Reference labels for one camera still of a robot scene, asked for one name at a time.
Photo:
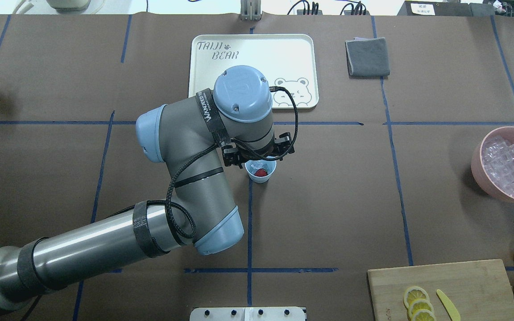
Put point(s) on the red strawberry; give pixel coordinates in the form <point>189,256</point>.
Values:
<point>261,173</point>

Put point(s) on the lemon slices row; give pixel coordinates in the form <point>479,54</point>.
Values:
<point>417,303</point>

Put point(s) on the white pillar with base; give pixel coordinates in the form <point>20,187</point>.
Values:
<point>269,313</point>

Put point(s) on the aluminium frame post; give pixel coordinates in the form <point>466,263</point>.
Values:
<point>250,10</point>

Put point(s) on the bamboo cutting board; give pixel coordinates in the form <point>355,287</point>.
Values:
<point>480,290</point>

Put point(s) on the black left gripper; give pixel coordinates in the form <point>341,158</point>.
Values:
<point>231,156</point>

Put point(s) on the black box with label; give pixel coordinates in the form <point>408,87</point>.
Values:
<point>434,8</point>

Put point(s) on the light blue plastic cup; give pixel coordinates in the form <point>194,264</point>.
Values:
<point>269,165</point>

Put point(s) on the cream bear tray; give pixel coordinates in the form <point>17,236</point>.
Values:
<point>286,60</point>

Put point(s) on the pink bowl of ice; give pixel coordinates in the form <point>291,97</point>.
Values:
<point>492,164</point>

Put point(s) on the yellow plastic knife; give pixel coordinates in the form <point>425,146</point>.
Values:
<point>449,306</point>

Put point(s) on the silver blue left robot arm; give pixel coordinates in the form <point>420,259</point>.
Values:
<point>197,137</point>

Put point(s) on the grey folded cloth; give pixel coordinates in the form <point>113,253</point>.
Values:
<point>367,57</point>

